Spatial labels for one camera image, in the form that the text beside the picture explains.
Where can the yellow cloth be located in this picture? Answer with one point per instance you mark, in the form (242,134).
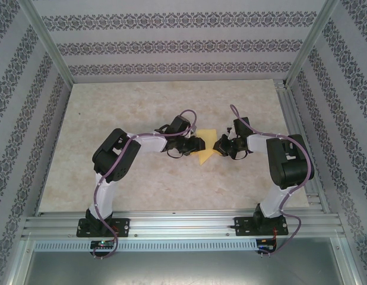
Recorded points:
(205,157)

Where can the black base plate left arm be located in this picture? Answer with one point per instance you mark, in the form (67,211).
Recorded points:
(122,227)

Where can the black base plate right arm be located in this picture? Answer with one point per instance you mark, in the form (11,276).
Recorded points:
(241,227)

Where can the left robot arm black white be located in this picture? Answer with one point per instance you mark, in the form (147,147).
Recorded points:
(151,144)

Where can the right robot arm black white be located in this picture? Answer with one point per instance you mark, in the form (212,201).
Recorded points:
(290,166)

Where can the grey sheet metal panel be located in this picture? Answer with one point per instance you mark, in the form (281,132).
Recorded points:
(183,270)

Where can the small circuit board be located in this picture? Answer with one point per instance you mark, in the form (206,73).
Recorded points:
(265,245)

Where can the circuit board with green light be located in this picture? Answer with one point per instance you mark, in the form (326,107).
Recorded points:
(101,244)

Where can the aluminium side rail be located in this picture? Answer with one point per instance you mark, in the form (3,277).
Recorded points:
(289,118)

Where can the aluminium mounting rail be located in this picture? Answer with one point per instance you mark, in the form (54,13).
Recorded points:
(183,225)

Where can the aluminium frame post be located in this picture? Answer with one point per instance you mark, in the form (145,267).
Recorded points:
(47,38)
(312,35)

